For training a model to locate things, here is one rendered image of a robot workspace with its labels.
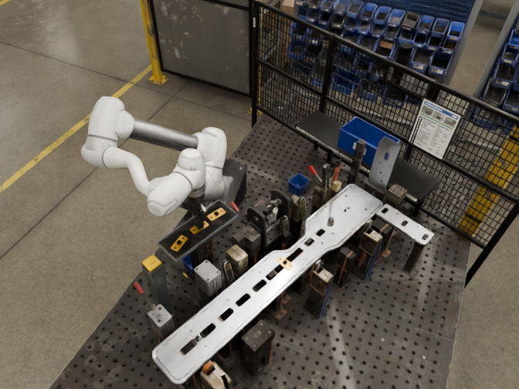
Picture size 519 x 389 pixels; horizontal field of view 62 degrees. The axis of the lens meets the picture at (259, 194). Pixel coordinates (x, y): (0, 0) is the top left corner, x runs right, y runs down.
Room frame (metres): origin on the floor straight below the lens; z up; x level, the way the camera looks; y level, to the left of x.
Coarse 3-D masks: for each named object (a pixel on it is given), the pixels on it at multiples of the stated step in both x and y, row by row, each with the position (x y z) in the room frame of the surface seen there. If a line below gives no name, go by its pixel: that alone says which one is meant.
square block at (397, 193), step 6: (396, 186) 1.62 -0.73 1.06; (390, 192) 1.58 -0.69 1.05; (396, 192) 1.57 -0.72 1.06; (402, 192) 1.58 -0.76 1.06; (390, 198) 1.57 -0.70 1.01; (396, 198) 1.55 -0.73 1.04; (402, 198) 1.57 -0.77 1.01; (384, 204) 1.59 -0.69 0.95; (390, 204) 1.57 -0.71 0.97; (396, 204) 1.54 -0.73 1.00; (384, 210) 1.58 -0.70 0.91
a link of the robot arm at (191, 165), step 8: (184, 152) 1.22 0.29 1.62; (192, 152) 1.22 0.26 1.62; (200, 152) 1.23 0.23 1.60; (184, 160) 1.18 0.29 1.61; (192, 160) 1.18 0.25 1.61; (200, 160) 1.20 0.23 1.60; (176, 168) 1.17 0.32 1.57; (184, 168) 1.17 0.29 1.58; (192, 168) 1.17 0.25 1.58; (200, 168) 1.18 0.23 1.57; (184, 176) 1.13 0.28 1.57; (192, 176) 1.15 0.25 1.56; (200, 176) 1.17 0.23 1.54; (192, 184) 1.13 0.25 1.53; (200, 184) 1.18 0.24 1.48
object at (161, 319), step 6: (156, 306) 0.87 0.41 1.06; (162, 306) 0.87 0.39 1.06; (150, 312) 0.84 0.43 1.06; (156, 312) 0.84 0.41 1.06; (162, 312) 0.84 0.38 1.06; (150, 318) 0.82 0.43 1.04; (156, 318) 0.81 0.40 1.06; (162, 318) 0.82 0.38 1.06; (168, 318) 0.82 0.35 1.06; (156, 324) 0.79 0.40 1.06; (162, 324) 0.79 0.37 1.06; (168, 324) 0.81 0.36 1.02; (156, 330) 0.81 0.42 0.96; (162, 330) 0.78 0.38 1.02; (168, 330) 0.80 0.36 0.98; (174, 330) 0.82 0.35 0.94; (162, 336) 0.78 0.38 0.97
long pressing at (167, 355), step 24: (360, 192) 1.62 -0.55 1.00; (312, 216) 1.44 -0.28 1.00; (336, 216) 1.44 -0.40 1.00; (360, 216) 1.45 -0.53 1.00; (336, 240) 1.29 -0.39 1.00; (264, 264) 1.13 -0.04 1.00; (312, 264) 1.15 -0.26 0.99; (240, 288) 1.00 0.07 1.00; (264, 288) 1.01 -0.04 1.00; (216, 312) 0.88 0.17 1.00; (240, 312) 0.89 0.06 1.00; (168, 336) 0.77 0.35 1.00; (192, 336) 0.77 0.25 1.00; (216, 336) 0.77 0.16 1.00; (168, 360) 0.67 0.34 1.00; (192, 360) 0.67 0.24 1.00
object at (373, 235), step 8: (368, 232) 1.34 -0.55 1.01; (376, 232) 1.31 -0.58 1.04; (368, 240) 1.28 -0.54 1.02; (376, 240) 1.26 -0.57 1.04; (360, 248) 1.30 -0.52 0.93; (368, 248) 1.28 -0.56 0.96; (376, 248) 1.26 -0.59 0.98; (360, 256) 1.30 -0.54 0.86; (368, 256) 1.28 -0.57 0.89; (376, 256) 1.28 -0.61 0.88; (360, 264) 1.28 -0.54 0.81; (368, 264) 1.28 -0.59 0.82; (352, 272) 1.30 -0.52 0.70; (360, 272) 1.27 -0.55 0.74; (368, 272) 1.29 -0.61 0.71
